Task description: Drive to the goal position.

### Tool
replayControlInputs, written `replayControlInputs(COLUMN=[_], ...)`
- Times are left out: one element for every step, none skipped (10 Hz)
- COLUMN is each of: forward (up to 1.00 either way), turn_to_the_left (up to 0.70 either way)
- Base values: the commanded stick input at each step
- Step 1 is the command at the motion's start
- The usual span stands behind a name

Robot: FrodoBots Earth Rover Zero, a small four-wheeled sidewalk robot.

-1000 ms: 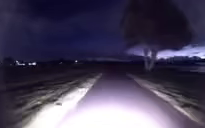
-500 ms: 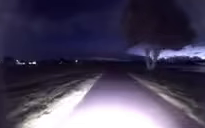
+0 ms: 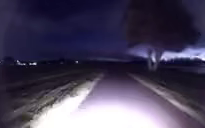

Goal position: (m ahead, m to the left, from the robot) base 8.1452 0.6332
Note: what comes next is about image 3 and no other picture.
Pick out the dark asphalt path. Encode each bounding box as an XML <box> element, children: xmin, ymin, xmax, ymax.
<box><xmin>61</xmin><ymin>71</ymin><xmax>205</xmax><ymax>128</ymax></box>

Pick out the pale verge strip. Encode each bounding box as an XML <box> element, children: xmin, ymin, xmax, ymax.
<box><xmin>21</xmin><ymin>73</ymin><xmax>106</xmax><ymax>128</ymax></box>

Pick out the large dark tree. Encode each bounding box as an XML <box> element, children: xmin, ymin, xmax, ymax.
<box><xmin>121</xmin><ymin>0</ymin><xmax>203</xmax><ymax>73</ymax></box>

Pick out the pale path edge strip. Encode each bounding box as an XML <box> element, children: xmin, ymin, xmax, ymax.
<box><xmin>127</xmin><ymin>72</ymin><xmax>205</xmax><ymax>128</ymax></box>

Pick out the dark field ground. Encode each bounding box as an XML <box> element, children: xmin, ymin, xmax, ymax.
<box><xmin>0</xmin><ymin>63</ymin><xmax>103</xmax><ymax>128</ymax></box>

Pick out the dark grass ground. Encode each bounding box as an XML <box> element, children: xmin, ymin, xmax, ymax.
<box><xmin>131</xmin><ymin>64</ymin><xmax>205</xmax><ymax>118</ymax></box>

